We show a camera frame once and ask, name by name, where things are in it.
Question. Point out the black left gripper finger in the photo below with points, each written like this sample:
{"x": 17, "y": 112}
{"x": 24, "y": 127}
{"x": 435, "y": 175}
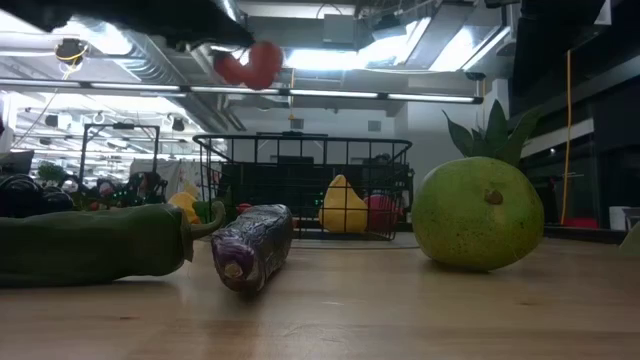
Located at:
{"x": 230, "y": 37}

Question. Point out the red pepper with green leaves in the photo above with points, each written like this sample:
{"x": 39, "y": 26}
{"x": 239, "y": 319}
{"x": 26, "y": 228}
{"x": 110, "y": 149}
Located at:
{"x": 265, "y": 60}

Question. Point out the purple eggplant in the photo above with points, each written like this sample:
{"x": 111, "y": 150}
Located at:
{"x": 252, "y": 245}

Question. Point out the long green pepper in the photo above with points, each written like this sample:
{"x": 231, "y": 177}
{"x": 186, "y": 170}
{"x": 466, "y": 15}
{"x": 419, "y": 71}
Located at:
{"x": 90, "y": 245}

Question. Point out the green pear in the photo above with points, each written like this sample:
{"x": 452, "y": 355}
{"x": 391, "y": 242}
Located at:
{"x": 477, "y": 215}

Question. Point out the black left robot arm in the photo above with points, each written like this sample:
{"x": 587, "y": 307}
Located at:
{"x": 30, "y": 10}

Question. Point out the long linear ceiling light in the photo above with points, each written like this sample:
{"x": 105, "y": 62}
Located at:
{"x": 250, "y": 90}

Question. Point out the black ceiling device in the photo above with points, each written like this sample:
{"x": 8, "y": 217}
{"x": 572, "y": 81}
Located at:
{"x": 71, "y": 50}

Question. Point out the yellow star fruit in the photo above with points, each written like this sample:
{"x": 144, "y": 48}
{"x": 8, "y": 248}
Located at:
{"x": 181, "y": 202}

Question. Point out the small green background plant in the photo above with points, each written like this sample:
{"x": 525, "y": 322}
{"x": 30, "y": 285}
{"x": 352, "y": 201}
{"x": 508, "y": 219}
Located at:
{"x": 51, "y": 171}

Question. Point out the red apple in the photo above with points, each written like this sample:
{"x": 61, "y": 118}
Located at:
{"x": 382, "y": 212}

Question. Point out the snake plant in white pot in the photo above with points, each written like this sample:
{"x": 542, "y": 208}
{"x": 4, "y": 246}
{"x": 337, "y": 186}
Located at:
{"x": 497, "y": 130}

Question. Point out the red box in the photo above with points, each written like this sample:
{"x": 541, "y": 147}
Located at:
{"x": 582, "y": 223}

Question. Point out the black shelving unit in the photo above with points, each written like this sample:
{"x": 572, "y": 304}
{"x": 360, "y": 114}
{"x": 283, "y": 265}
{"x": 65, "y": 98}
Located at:
{"x": 615, "y": 150}

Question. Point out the white bin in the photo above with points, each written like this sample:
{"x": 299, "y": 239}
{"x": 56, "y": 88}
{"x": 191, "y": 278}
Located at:
{"x": 620, "y": 217}

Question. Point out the black metal rack frame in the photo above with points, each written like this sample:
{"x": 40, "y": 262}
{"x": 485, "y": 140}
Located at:
{"x": 83, "y": 150}

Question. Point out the black aluminium table frame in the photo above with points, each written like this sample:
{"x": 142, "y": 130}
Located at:
{"x": 580, "y": 234}

